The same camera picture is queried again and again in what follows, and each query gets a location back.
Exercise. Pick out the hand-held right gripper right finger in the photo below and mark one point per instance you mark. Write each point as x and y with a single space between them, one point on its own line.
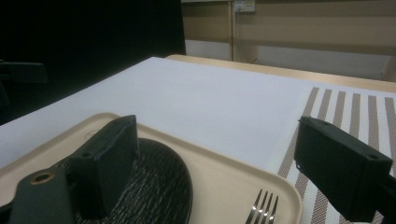
339 168

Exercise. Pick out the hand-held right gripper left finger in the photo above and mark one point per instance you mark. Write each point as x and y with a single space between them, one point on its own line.
102 165

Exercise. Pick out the black round plate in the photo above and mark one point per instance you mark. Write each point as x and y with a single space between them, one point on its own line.
162 186

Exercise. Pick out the silver fork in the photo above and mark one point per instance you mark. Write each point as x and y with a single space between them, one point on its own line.
263 217

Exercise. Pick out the beige plastic tray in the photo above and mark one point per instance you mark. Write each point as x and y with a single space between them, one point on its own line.
218 180

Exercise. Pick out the brown striped placemat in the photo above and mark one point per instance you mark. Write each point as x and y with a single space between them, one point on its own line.
342 105

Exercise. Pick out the black curtain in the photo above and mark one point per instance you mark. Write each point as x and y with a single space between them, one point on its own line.
93 31

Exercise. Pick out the light wooden table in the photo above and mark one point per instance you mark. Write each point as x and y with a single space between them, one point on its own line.
280 73

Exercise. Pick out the wooden cabinet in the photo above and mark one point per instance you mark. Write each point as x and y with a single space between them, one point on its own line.
311 31

